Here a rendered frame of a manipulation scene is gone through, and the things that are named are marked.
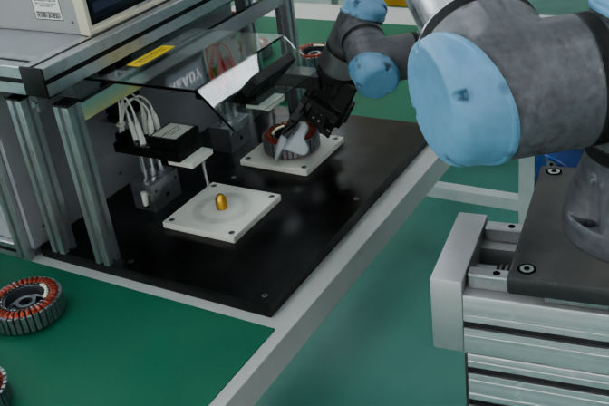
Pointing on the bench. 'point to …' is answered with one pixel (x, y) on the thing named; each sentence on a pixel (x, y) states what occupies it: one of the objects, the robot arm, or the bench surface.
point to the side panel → (13, 222)
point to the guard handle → (267, 73)
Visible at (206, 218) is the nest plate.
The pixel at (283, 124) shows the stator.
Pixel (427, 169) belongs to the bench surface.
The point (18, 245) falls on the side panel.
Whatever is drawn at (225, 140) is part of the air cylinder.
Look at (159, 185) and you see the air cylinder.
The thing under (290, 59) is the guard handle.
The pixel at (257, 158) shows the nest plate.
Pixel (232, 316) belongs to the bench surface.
